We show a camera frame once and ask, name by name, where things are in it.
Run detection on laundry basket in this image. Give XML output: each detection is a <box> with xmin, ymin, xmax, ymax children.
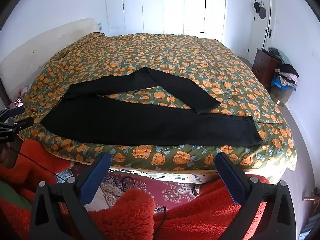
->
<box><xmin>271</xmin><ymin>84</ymin><xmax>294</xmax><ymax>107</ymax></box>

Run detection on red patterned rug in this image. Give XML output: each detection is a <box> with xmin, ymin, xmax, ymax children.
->
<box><xmin>100</xmin><ymin>169</ymin><xmax>202</xmax><ymax>213</ymax></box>

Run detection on pile of clothes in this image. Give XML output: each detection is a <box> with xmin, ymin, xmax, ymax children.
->
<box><xmin>268</xmin><ymin>46</ymin><xmax>292</xmax><ymax>64</ymax></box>
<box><xmin>271</xmin><ymin>64</ymin><xmax>299</xmax><ymax>92</ymax></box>

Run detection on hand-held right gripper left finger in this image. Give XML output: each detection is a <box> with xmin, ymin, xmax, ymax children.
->
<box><xmin>29</xmin><ymin>152</ymin><xmax>112</xmax><ymax>240</ymax></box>

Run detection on black hat on door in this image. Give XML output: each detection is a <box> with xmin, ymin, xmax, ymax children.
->
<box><xmin>253</xmin><ymin>1</ymin><xmax>267</xmax><ymax>20</ymax></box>

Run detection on white door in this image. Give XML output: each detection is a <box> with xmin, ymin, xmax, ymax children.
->
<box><xmin>246</xmin><ymin>0</ymin><xmax>274</xmax><ymax>63</ymax></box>

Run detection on white wardrobe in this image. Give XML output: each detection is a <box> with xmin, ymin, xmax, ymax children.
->
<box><xmin>105</xmin><ymin>0</ymin><xmax>228</xmax><ymax>37</ymax></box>

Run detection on green cloth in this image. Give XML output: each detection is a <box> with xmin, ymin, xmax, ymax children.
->
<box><xmin>0</xmin><ymin>180</ymin><xmax>28</xmax><ymax>209</ymax></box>

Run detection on green orange floral quilt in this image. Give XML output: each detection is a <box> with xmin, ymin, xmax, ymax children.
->
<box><xmin>18</xmin><ymin>32</ymin><xmax>298</xmax><ymax>172</ymax></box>

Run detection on person's red fleece clothing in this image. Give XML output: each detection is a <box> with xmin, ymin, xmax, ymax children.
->
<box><xmin>0</xmin><ymin>138</ymin><xmax>270</xmax><ymax>240</ymax></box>

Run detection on dark wooden nightstand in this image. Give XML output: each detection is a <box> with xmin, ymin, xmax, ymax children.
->
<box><xmin>251</xmin><ymin>48</ymin><xmax>282</xmax><ymax>88</ymax></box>

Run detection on beige padded headboard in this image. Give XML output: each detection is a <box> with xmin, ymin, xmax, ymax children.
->
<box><xmin>0</xmin><ymin>18</ymin><xmax>101</xmax><ymax>100</ymax></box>

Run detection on black pants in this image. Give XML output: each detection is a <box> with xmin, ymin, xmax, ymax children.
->
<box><xmin>40</xmin><ymin>67</ymin><xmax>263</xmax><ymax>147</ymax></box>

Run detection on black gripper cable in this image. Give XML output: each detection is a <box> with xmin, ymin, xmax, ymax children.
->
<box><xmin>9</xmin><ymin>148</ymin><xmax>68</xmax><ymax>182</ymax></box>

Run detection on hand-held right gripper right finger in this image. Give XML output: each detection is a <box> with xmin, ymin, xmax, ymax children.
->
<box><xmin>214</xmin><ymin>152</ymin><xmax>298</xmax><ymax>240</ymax></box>

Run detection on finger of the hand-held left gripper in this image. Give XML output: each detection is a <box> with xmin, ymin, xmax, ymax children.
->
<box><xmin>0</xmin><ymin>106</ymin><xmax>26</xmax><ymax>122</ymax></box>
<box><xmin>0</xmin><ymin>117</ymin><xmax>35</xmax><ymax>136</ymax></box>

